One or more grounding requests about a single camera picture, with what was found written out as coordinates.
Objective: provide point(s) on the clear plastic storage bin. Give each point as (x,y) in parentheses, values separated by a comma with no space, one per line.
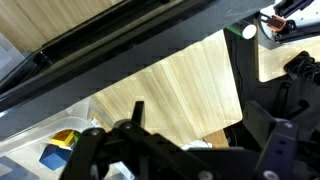
(33,134)

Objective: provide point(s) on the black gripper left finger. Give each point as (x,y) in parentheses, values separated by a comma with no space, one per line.
(156,153)

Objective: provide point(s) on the blue block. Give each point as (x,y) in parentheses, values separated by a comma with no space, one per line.
(53,157)

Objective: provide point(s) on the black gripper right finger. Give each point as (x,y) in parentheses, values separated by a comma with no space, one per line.
(280,146)

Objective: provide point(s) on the yellow block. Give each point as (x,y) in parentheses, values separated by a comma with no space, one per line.
(63,137)

